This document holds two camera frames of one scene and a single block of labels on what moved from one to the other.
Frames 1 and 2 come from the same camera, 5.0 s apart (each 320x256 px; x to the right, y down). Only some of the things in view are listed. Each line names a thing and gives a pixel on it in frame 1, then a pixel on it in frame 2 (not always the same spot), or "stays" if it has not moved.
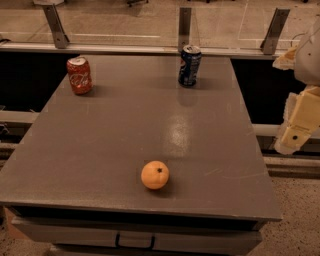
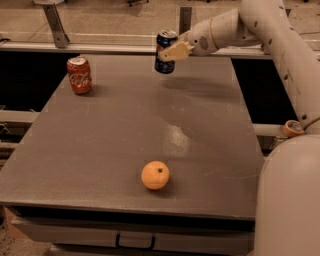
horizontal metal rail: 136,47 stays
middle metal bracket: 184,27 stays
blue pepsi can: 190,62 -> 164,40
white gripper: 309,59 -> 200,41
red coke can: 80,74 stays
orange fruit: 155,175 stays
